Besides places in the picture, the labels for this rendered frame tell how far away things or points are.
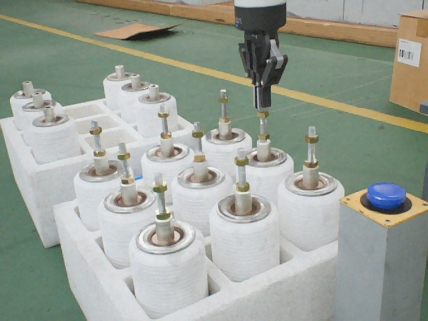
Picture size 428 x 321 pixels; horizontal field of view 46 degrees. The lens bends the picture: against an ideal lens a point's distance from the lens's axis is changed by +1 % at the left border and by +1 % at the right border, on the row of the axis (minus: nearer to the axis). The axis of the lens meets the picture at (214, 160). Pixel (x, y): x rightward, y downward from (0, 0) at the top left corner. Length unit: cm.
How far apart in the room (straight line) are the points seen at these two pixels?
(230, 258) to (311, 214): 13
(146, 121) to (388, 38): 177
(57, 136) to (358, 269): 69
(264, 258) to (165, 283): 14
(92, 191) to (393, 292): 46
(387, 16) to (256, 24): 209
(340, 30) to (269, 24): 215
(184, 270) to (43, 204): 54
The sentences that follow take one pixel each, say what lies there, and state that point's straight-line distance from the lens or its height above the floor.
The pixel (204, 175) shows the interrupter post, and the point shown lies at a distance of 77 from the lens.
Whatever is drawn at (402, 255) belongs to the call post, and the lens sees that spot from 59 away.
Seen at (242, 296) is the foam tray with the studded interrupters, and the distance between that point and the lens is 66.
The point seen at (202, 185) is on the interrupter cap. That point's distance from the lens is 75.
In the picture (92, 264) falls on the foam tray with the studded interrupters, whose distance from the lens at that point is 75.
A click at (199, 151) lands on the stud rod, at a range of 76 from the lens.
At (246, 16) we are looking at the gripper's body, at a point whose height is 48.
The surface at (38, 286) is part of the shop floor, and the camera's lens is 105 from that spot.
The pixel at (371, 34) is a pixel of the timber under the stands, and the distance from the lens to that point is 277.
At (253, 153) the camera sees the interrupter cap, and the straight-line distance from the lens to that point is 85.
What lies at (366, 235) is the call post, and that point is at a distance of 58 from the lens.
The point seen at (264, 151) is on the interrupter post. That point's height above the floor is 27.
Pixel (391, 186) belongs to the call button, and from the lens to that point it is 59.
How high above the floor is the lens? 60
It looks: 25 degrees down
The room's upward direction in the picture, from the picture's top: 4 degrees counter-clockwise
